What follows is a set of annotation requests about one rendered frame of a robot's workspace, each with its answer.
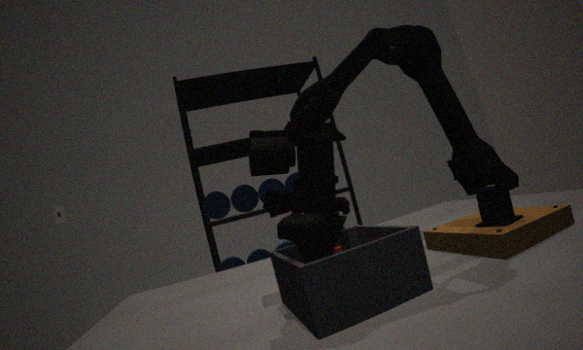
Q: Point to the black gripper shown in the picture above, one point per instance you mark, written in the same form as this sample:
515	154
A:
316	231

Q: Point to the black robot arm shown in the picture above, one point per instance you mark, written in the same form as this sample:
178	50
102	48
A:
474	163

